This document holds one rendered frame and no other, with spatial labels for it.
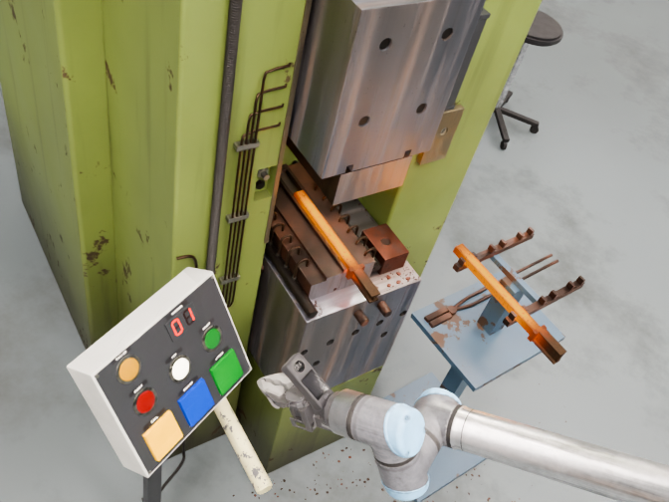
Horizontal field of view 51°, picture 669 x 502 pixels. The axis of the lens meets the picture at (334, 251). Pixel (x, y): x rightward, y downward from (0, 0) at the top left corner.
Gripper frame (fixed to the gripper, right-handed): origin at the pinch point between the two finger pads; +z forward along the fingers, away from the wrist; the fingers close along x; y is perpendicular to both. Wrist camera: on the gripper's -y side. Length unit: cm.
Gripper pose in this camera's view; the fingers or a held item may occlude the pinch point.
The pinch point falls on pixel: (261, 379)
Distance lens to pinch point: 152.3
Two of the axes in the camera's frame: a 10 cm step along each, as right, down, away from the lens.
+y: 2.4, 8.3, 5.0
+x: 5.5, -5.4, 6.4
